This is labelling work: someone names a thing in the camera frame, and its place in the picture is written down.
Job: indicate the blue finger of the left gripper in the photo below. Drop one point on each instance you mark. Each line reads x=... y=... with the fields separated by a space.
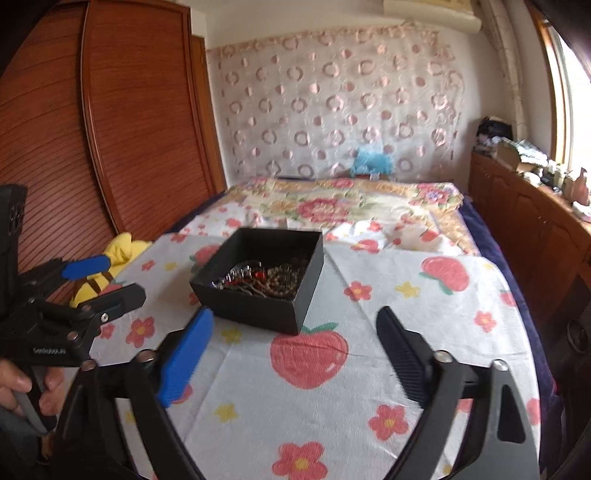
x=49 y=277

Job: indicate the person's left hand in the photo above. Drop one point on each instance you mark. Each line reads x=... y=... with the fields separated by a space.
x=13 y=380

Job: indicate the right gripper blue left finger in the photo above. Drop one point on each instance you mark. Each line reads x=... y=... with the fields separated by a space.
x=90 y=442

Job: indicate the white wall air conditioner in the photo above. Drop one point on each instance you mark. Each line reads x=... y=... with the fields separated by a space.
x=454 y=14

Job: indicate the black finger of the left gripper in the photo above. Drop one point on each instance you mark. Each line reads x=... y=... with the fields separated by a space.
x=104 y=308

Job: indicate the strawberry flower print cloth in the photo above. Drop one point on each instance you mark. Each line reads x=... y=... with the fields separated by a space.
x=325 y=404

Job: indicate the wooden louvered wardrobe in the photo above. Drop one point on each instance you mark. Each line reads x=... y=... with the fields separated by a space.
x=106 y=119

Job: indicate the pink circle pattern curtain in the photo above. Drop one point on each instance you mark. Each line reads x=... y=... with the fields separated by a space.
x=314 y=104

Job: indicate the floral bed quilt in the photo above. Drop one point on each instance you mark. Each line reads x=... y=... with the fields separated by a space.
x=368 y=215

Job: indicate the blue plastic bag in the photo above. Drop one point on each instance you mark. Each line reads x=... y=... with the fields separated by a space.
x=372 y=163

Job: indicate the purple flower hair comb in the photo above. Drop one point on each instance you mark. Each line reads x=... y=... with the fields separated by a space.
x=248 y=277

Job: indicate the black square jewelry box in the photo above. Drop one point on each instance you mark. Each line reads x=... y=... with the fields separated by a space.
x=293 y=261

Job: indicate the stack of books and papers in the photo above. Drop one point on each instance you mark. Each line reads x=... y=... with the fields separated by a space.
x=494 y=139

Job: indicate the window with wooden frame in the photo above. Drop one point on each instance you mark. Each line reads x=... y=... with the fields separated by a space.
x=569 y=64

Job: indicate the yellow plush toy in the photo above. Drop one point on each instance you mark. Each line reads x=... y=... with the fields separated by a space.
x=121 y=251

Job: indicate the wooden side cabinet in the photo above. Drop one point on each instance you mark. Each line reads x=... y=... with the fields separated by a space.
x=546 y=246

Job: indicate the pink bottle on sill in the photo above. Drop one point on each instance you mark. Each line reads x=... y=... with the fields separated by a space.
x=580 y=189

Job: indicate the side window curtain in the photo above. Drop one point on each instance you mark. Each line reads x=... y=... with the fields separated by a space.
x=504 y=41

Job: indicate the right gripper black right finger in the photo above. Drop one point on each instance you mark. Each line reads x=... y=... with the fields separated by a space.
x=498 y=442

